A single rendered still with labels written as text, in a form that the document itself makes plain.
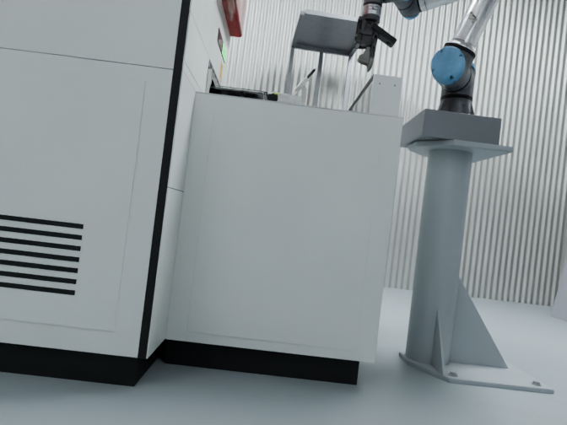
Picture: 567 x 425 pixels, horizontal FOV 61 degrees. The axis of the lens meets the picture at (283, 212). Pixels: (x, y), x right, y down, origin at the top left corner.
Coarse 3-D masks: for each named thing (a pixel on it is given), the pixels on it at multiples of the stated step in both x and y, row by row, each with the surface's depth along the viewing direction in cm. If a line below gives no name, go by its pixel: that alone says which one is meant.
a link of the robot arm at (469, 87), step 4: (472, 64) 178; (472, 68) 178; (472, 72) 178; (472, 76) 177; (468, 80) 173; (472, 80) 177; (468, 84) 176; (472, 84) 178; (464, 88) 175; (468, 88) 177; (472, 88) 179; (444, 92) 180; (448, 92) 179; (452, 92) 177; (456, 92) 177; (460, 92) 177; (464, 92) 177; (468, 92) 177; (472, 92) 179; (440, 96) 183; (472, 96) 180
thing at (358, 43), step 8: (360, 16) 188; (368, 16) 187; (376, 16) 187; (360, 24) 190; (368, 24) 188; (360, 32) 186; (368, 32) 186; (376, 32) 187; (360, 40) 186; (368, 40) 187; (360, 48) 191
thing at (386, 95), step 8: (376, 80) 149; (384, 80) 149; (392, 80) 149; (400, 80) 149; (376, 88) 149; (384, 88) 149; (392, 88) 149; (400, 88) 149; (376, 96) 149; (384, 96) 149; (392, 96) 149; (400, 96) 149; (376, 104) 149; (384, 104) 149; (392, 104) 149; (376, 112) 149; (384, 112) 149; (392, 112) 149
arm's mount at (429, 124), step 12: (420, 120) 170; (432, 120) 166; (444, 120) 166; (456, 120) 166; (468, 120) 167; (480, 120) 167; (492, 120) 167; (408, 132) 183; (420, 132) 168; (432, 132) 166; (444, 132) 166; (456, 132) 166; (468, 132) 167; (480, 132) 167; (492, 132) 167; (408, 144) 186
